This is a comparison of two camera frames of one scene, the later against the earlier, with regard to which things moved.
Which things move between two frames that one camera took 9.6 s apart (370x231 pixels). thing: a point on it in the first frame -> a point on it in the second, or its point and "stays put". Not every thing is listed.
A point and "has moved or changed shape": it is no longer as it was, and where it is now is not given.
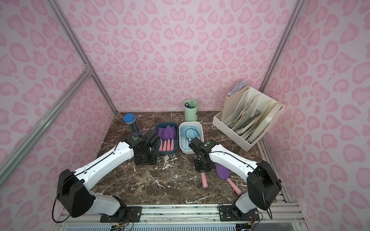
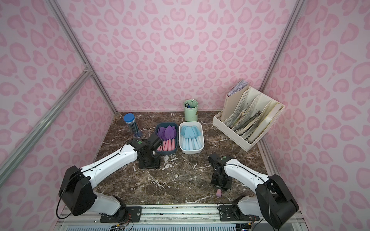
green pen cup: [191, 106] stays put
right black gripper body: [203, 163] -> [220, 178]
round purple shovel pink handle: [168, 134] -> [161, 134]
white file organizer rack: [247, 116] stays put
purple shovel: [173, 134] stays put
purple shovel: [224, 173] has moved or changed shape
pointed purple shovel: [203, 177] -> [169, 134]
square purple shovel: [165, 145] stays put
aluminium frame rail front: [183, 217] stays put
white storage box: [199, 123] stays put
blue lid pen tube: [129, 118] stays put
